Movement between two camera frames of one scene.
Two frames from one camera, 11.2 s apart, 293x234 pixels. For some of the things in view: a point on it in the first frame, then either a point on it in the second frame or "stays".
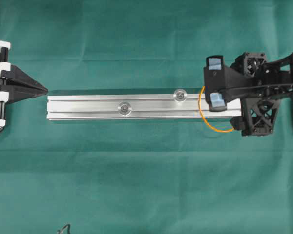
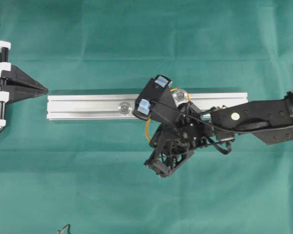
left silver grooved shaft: [124, 108] stays
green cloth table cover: [166, 176] stays
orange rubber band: [203, 119] to [150, 118]
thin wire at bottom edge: [69, 227] stays
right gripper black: [259, 106] to [173, 143]
